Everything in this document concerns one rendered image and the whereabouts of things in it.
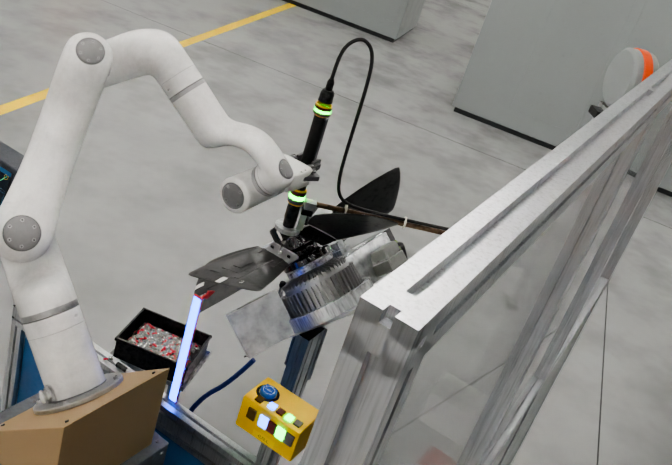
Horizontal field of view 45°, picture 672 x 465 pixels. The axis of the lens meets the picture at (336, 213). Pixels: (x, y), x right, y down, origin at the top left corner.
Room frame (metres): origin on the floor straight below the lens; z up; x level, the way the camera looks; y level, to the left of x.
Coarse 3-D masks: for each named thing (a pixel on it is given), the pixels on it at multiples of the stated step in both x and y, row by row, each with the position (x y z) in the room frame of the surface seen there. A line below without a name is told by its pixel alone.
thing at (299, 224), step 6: (306, 204) 1.87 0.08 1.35; (312, 204) 1.87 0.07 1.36; (300, 210) 1.88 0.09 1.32; (306, 210) 1.87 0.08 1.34; (312, 210) 1.87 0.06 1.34; (300, 216) 1.87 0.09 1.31; (306, 216) 1.87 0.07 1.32; (276, 222) 1.87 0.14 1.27; (282, 222) 1.88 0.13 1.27; (300, 222) 1.87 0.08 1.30; (276, 228) 1.85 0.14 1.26; (282, 228) 1.85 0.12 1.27; (288, 228) 1.86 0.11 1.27; (294, 228) 1.87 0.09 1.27; (300, 228) 1.87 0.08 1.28; (288, 234) 1.84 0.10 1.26; (294, 234) 1.85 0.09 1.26
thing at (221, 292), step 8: (248, 248) 2.01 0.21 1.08; (224, 256) 2.03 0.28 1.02; (200, 280) 1.98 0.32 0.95; (200, 288) 1.94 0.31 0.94; (208, 288) 1.93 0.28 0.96; (216, 288) 1.92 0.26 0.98; (224, 288) 1.91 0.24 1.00; (232, 288) 1.90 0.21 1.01; (216, 296) 1.89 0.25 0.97; (224, 296) 1.88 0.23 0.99; (208, 304) 1.87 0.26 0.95
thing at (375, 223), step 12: (312, 216) 1.80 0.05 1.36; (324, 216) 1.77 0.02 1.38; (336, 216) 1.76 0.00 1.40; (348, 216) 1.76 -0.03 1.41; (360, 216) 1.76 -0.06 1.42; (372, 216) 1.77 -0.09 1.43; (324, 228) 1.88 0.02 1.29; (336, 228) 1.87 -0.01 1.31; (348, 228) 1.85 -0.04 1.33; (360, 228) 1.84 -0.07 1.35; (372, 228) 1.84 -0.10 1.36; (384, 228) 1.84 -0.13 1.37
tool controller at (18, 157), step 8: (0, 144) 1.87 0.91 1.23; (0, 152) 1.81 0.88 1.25; (8, 152) 1.84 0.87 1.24; (16, 152) 1.86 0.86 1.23; (0, 160) 1.76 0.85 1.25; (8, 160) 1.78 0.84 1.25; (16, 160) 1.80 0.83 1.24; (0, 168) 1.75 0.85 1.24; (8, 168) 1.75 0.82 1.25; (16, 168) 1.75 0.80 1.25; (0, 176) 1.74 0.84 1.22; (8, 176) 1.74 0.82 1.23; (0, 184) 1.74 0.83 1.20; (8, 184) 1.73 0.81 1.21; (0, 192) 1.73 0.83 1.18; (0, 200) 1.72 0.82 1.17
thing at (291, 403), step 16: (272, 384) 1.48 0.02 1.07; (272, 400) 1.43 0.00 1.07; (288, 400) 1.45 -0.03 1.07; (240, 416) 1.41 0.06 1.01; (256, 416) 1.40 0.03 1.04; (272, 416) 1.38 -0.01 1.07; (304, 416) 1.41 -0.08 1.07; (256, 432) 1.39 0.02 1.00; (304, 432) 1.37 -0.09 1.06; (272, 448) 1.37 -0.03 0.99; (288, 448) 1.36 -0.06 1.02
